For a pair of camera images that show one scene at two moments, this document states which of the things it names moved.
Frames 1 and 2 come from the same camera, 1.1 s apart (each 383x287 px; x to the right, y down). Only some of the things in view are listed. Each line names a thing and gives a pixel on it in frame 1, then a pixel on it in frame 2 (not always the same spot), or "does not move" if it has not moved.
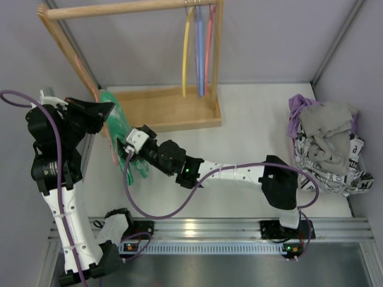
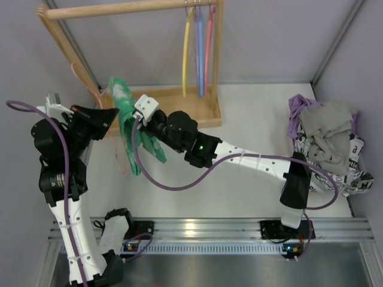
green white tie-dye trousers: x=118 y=123 to x=126 y=110
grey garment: x=328 y=124 does not move
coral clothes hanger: x=207 y=49 does not move
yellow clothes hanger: x=185 y=52 does not move
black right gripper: x=128 y=156 to x=146 y=125
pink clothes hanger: x=96 y=95 to x=100 y=94
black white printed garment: x=354 y=182 does not move
